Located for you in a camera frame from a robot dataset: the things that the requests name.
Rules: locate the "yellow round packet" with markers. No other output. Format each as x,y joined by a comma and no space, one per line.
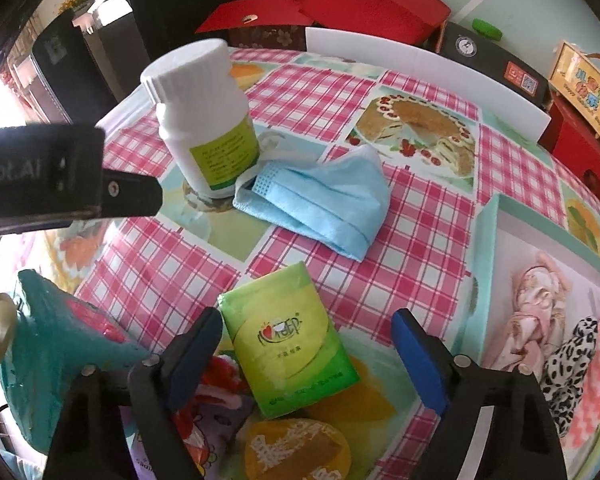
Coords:
295,452

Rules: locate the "teal plastic storage box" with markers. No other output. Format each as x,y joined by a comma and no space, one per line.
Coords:
50,375

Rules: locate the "purple wet wipes packet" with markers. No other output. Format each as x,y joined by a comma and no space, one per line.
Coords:
215,425

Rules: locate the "leopard print scrunchie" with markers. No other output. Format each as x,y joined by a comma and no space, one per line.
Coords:
565,365

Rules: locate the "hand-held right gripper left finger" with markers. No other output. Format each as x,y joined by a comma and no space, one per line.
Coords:
190,360

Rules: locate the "pale pink scrunchie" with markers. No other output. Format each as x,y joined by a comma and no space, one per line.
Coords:
527,320

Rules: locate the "black cardboard box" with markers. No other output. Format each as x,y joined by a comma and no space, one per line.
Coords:
495,62

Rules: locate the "red box with window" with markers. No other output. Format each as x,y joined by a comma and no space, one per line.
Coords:
580,155

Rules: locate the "white plastic bottle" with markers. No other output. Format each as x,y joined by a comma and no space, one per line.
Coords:
200,110

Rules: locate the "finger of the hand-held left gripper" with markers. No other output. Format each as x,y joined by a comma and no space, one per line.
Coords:
132,195

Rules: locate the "teal edged white tray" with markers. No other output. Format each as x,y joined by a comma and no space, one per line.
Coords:
495,270

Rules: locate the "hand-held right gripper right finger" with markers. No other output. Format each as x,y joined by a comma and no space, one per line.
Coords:
420,360

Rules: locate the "wooden framed gift box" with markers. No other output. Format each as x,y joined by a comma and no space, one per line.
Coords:
587,90

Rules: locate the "blue face mask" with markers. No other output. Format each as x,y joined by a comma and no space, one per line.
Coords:
325,200

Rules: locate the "green dumbbell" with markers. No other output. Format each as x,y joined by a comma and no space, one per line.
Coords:
487,29

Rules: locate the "flat red gift box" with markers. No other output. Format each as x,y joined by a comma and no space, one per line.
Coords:
250,17

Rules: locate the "green tissue packet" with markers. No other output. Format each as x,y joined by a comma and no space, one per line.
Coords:
290,340

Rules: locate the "brown patterned box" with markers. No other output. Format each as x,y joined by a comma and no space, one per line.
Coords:
265,37

